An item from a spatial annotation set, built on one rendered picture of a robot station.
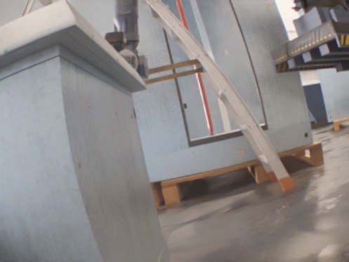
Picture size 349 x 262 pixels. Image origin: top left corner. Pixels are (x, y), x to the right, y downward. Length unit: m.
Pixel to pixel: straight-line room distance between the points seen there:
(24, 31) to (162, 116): 2.72
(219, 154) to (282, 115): 0.56
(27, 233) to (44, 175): 0.11
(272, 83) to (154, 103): 0.87
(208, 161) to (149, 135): 0.43
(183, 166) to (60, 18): 2.74
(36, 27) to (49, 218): 0.28
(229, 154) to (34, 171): 2.68
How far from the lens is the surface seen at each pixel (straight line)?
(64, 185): 0.61
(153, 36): 3.32
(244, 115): 2.47
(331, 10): 2.16
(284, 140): 3.26
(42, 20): 0.58
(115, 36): 1.64
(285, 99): 3.27
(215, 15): 6.92
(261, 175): 3.15
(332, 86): 7.10
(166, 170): 3.26
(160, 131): 3.25
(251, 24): 3.33
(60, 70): 0.61
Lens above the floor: 0.42
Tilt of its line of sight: 1 degrees up
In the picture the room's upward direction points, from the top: 12 degrees counter-clockwise
